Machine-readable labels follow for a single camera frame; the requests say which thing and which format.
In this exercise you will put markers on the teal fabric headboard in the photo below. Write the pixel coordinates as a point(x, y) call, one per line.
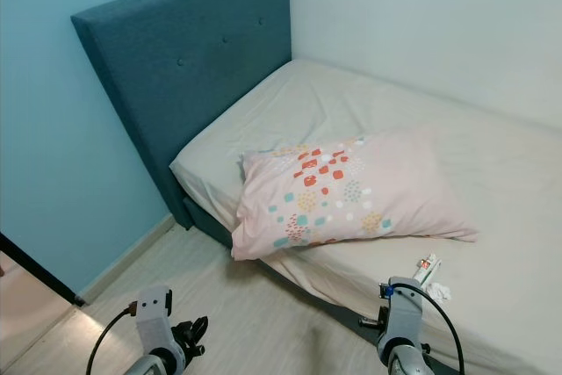
point(184, 59)

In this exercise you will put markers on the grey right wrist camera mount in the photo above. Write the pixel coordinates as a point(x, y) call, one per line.
point(402, 318)

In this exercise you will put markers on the beige sheeted mattress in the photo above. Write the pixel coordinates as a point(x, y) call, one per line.
point(448, 120)

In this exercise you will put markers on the black door frame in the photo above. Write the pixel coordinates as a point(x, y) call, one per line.
point(44, 270)

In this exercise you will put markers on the pink patterned pillow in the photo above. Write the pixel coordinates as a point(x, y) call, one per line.
point(351, 195)

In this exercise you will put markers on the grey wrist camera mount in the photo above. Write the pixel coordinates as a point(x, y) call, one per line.
point(158, 318)
point(402, 318)

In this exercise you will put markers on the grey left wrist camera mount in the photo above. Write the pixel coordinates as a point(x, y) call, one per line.
point(158, 318)

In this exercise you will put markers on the small white tube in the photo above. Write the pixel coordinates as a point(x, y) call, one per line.
point(428, 268)

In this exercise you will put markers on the pale skirting board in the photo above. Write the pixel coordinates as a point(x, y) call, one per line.
point(127, 256)

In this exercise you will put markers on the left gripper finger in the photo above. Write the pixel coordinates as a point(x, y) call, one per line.
point(198, 328)
point(182, 331)

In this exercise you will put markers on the crumpled white tissue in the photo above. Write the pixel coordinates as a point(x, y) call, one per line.
point(439, 290)

